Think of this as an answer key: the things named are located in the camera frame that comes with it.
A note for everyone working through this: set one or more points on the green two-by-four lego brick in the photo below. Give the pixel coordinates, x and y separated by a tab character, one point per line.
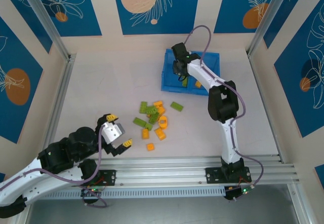
143	107
177	106
139	121

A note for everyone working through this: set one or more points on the orange square lego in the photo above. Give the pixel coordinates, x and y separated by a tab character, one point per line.
150	146

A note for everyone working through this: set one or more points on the small green lego brick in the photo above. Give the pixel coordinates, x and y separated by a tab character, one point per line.
148	126

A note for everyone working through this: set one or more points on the green stepped lego piece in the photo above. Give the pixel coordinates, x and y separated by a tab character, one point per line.
152	110

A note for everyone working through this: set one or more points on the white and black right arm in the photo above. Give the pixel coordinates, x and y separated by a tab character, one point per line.
225	145

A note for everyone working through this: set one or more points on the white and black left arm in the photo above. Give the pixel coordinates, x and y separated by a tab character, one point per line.
50	186

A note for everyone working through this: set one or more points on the blue two-compartment bin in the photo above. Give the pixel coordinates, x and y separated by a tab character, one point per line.
169	82

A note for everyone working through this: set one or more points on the orange sloped lego brick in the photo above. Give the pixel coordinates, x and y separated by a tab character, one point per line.
158	104

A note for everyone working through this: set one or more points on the small controller circuit board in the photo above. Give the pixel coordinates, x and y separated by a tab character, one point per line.
244	190
94	190

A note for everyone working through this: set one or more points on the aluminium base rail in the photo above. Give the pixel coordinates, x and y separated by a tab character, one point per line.
164	168

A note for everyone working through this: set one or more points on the aluminium side rail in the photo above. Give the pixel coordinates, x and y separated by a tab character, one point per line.
265	107
62	94

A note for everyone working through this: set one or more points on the aluminium frame post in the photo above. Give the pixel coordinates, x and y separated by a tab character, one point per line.
44	16
298	203
270	16

